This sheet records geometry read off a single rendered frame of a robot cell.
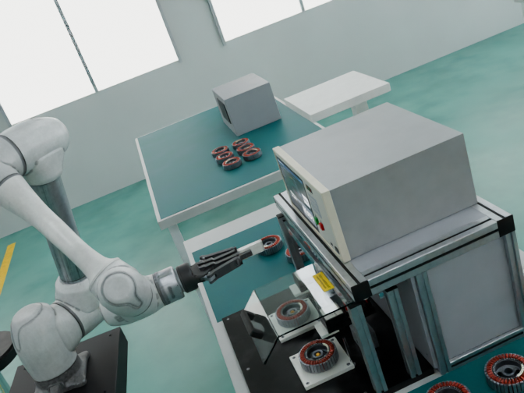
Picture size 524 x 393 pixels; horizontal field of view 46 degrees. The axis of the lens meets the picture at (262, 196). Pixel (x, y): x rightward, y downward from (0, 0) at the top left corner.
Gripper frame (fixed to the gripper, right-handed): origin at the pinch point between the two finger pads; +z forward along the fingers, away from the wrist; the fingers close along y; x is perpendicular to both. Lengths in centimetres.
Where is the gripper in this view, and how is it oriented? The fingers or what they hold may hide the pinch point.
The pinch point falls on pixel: (250, 249)
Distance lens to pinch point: 163.3
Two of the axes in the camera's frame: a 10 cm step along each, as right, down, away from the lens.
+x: -3.2, -8.6, -3.9
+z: 9.1, -3.9, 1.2
